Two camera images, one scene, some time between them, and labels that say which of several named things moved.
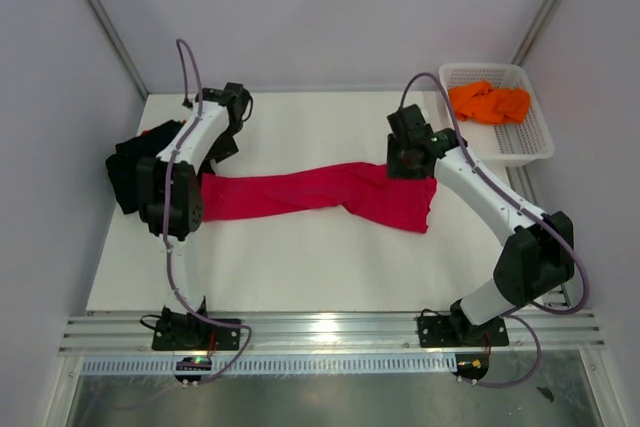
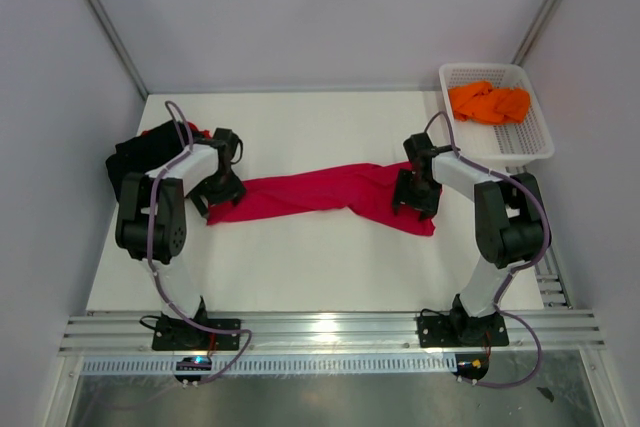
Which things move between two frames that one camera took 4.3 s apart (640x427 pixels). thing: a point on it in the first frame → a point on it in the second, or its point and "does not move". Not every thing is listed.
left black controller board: (192, 364) does not move
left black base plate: (194, 334) does not move
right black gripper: (395, 171) → (402, 195)
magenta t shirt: (362, 188) does not move
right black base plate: (443, 331) does not move
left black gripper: (223, 152) → (234, 190)
